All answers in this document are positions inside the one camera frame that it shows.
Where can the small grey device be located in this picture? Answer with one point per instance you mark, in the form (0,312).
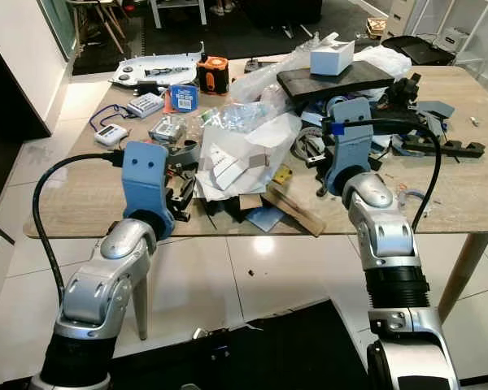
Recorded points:
(167,130)

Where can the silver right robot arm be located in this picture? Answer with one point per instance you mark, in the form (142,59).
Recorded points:
(382,231)

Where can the white shelf unit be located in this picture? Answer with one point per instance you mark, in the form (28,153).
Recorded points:
(472,28)

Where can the white plastic panel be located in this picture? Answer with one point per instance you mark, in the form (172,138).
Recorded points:
(154,67)

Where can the clear plastic wrap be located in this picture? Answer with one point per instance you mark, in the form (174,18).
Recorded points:
(268,73)

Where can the small white cardboard box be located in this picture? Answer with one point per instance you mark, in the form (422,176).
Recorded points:
(332,57)

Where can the blue round tin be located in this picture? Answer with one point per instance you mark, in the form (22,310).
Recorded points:
(184,97)

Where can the wooden block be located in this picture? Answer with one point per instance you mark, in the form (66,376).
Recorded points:
(294,210)

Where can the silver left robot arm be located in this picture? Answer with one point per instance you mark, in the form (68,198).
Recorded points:
(106,276)

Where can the orange and black device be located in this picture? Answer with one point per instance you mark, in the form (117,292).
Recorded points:
(213,77)

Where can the black floor mat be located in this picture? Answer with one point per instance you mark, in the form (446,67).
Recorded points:
(260,349)

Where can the black tool bar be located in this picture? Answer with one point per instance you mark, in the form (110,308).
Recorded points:
(443,147)

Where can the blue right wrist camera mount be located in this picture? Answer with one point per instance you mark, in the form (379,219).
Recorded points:
(350,150)

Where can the white keypad device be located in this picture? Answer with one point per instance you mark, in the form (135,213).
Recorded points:
(145,104)

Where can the white plastic bag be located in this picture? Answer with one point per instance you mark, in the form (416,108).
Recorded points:
(384,61)

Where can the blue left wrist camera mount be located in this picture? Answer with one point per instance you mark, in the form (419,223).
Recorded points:
(145,183)

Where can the black flat tray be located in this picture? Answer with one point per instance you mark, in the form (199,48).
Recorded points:
(337,81)

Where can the black bag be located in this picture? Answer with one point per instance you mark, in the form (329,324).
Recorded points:
(419,49)

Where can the blue card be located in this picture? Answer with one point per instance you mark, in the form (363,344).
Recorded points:
(265,219)

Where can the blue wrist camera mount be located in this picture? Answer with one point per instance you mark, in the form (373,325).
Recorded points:
(350,150)
(145,183)

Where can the wooden table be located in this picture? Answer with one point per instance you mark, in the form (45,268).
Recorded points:
(81,207)

